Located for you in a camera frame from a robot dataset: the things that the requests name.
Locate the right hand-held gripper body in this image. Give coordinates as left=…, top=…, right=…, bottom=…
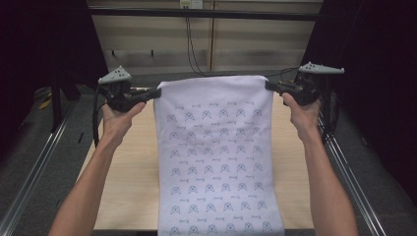
left=284, top=62, right=346, bottom=106

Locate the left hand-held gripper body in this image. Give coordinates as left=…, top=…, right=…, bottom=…
left=97, top=65, right=149, bottom=113

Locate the white printed cloth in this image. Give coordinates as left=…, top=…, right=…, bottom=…
left=152, top=75, right=285, bottom=236

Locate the person's right hand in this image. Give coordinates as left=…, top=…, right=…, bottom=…
left=281, top=92, right=324, bottom=143

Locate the person's left hand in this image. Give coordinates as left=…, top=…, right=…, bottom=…
left=100, top=101, right=148, bottom=146

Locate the black stand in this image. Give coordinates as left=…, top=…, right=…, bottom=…
left=48, top=73, right=82, bottom=134

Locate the black curtain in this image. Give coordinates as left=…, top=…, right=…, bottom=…
left=301, top=0, right=417, bottom=206
left=0, top=0, right=109, bottom=158

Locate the yellow tool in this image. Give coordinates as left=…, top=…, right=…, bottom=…
left=37, top=92, right=54, bottom=111

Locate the black horizontal bar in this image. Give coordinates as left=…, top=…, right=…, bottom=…
left=88, top=7, right=324, bottom=23

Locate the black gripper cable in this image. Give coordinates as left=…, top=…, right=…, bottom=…
left=91, top=83, right=107, bottom=148
left=265, top=66, right=301, bottom=79

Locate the black wall cable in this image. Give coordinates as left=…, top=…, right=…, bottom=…
left=185, top=16, right=209, bottom=78

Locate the white wall socket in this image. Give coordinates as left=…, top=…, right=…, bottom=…
left=179, top=0, right=205, bottom=10

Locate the metal floor rail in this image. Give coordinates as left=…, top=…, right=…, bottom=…
left=317, top=107, right=387, bottom=236
left=0, top=99, right=80, bottom=236

